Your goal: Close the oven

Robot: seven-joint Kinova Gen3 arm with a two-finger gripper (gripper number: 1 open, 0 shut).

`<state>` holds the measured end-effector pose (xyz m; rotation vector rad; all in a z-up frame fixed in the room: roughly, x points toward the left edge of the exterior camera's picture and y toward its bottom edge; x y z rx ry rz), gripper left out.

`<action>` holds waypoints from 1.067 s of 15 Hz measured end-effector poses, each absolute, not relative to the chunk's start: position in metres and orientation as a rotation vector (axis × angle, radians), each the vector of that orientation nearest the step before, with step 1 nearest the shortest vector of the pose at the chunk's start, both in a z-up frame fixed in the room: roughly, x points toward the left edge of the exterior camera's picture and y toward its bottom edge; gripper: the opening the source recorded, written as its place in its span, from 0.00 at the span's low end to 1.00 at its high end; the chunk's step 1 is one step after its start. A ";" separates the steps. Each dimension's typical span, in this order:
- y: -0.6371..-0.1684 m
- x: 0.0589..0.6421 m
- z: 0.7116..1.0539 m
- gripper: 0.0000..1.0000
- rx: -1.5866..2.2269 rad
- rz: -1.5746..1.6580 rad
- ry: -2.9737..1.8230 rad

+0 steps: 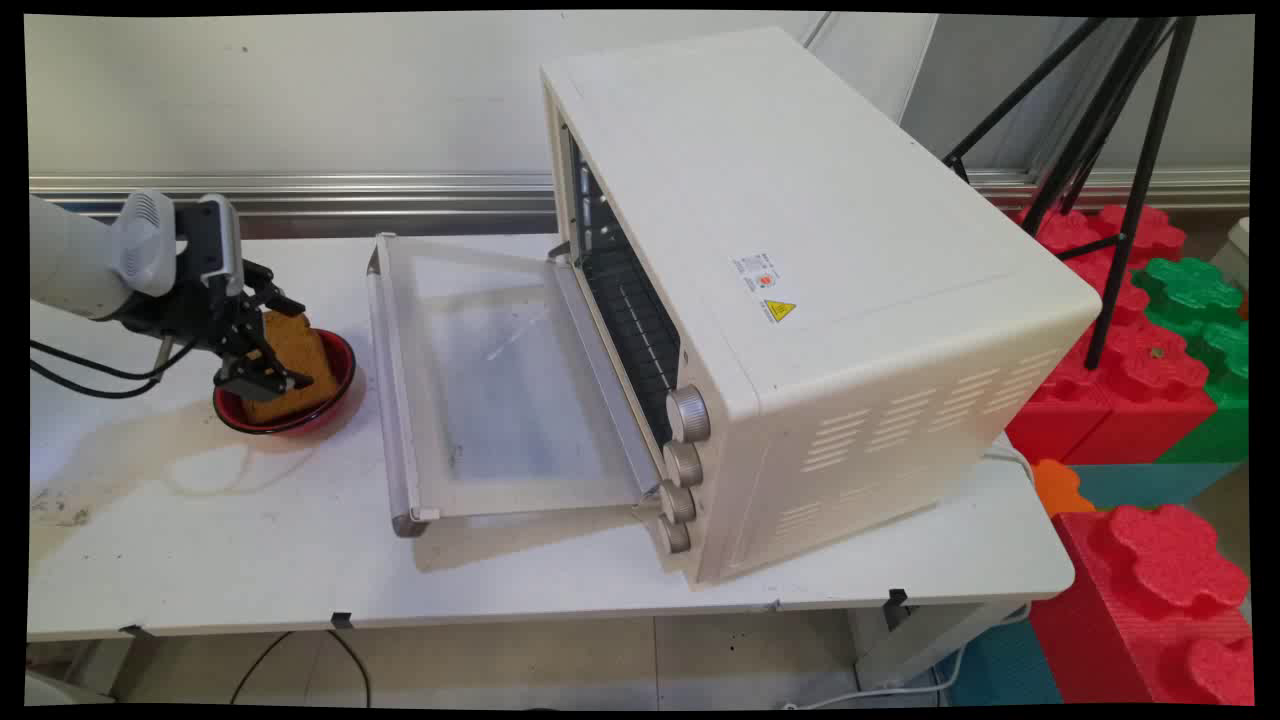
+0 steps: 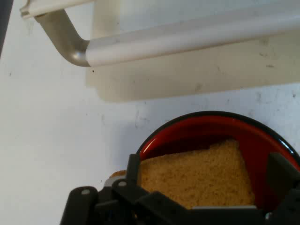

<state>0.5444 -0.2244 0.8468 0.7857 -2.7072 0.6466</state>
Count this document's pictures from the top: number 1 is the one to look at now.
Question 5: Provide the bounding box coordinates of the black floor cable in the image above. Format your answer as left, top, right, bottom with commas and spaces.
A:
230, 630, 373, 709

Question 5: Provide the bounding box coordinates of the cream toaster oven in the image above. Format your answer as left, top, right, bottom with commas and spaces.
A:
541, 26, 1103, 587

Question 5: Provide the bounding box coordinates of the glass oven door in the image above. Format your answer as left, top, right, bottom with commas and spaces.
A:
366, 233, 663, 539

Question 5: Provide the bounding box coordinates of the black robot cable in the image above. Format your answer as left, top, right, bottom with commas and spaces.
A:
29, 338, 197, 400

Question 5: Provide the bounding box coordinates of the aluminium wall rail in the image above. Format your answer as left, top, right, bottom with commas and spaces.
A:
28, 172, 557, 217

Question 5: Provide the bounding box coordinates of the white power cable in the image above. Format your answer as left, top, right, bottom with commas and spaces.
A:
782, 444, 1041, 711

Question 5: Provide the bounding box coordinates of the teal foam block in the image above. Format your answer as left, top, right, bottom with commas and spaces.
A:
1072, 462, 1237, 513

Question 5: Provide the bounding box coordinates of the black tripod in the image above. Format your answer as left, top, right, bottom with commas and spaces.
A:
942, 16, 1198, 371

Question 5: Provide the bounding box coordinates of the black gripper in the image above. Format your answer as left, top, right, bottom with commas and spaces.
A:
122, 204, 315, 403

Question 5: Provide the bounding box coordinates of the brown toast slice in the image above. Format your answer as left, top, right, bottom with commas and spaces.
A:
240, 310, 339, 425

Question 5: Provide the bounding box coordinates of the red bowl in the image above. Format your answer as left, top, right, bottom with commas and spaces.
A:
213, 328, 358, 437

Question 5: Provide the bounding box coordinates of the orange foam piece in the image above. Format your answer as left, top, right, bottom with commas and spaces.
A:
1030, 458, 1097, 519

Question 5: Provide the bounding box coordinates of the green foam block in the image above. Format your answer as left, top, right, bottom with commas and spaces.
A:
1132, 257, 1251, 465

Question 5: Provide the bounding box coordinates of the red foam block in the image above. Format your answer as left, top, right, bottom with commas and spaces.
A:
1003, 204, 1219, 467
1028, 503, 1255, 707

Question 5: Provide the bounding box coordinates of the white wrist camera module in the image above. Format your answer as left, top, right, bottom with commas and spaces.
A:
198, 194, 245, 299

